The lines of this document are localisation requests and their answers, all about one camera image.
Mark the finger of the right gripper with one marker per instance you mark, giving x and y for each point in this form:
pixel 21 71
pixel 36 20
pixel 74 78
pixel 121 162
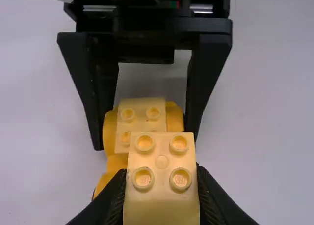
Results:
pixel 93 87
pixel 208 75

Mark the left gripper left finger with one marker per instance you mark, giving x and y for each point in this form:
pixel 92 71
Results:
pixel 105 203

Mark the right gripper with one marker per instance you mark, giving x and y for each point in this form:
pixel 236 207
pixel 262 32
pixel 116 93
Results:
pixel 147 21

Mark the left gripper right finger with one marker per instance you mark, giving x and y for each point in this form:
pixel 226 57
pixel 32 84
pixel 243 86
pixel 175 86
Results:
pixel 216 205

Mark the yellow toy car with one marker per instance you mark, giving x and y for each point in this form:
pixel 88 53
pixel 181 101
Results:
pixel 141 112

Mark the pale yellow toy brick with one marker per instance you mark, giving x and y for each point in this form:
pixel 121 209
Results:
pixel 159 200

